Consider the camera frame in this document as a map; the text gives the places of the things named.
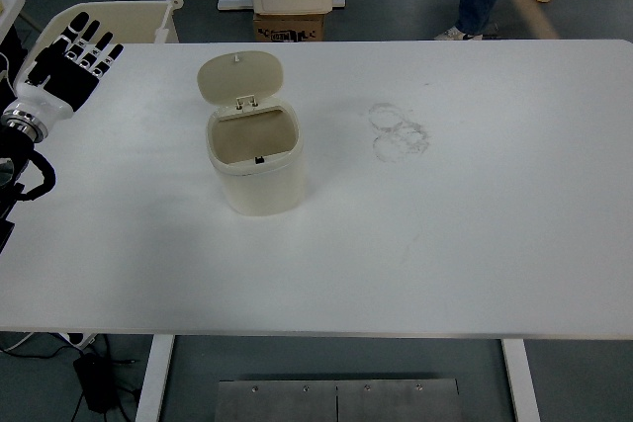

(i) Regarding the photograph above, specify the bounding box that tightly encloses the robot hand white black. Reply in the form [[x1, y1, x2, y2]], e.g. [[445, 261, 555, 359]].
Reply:
[[12, 11, 126, 121]]

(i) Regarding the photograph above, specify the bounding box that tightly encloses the cream trash bin with lid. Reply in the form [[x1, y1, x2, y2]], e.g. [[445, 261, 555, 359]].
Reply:
[[196, 49, 309, 217]]

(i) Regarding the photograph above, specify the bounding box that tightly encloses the small white side table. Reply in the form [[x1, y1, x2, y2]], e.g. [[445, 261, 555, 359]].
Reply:
[[0, 0, 27, 42]]

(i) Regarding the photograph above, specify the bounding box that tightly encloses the cream plastic cart basket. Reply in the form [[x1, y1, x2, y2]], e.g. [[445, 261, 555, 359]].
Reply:
[[14, 0, 185, 97]]

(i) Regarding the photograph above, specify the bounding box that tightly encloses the grey metal base bar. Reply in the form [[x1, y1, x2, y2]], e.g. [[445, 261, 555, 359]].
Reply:
[[217, 0, 347, 12]]

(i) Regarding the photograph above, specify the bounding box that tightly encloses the brown cardboard box black print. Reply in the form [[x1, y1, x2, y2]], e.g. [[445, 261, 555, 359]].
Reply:
[[252, 11, 327, 42]]

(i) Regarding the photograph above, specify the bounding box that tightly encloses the black power adapter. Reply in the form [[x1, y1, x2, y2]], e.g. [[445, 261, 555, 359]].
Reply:
[[72, 352, 120, 413]]

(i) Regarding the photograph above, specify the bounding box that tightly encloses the white table leg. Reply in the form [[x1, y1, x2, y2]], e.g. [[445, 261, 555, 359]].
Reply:
[[134, 335, 177, 422], [499, 339, 543, 422]]

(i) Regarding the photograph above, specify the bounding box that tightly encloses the grey metal plate with screws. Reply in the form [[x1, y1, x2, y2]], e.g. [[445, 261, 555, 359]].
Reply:
[[217, 379, 464, 422]]

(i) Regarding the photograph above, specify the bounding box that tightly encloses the black cable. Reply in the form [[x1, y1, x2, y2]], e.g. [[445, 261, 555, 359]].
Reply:
[[0, 332, 140, 422]]

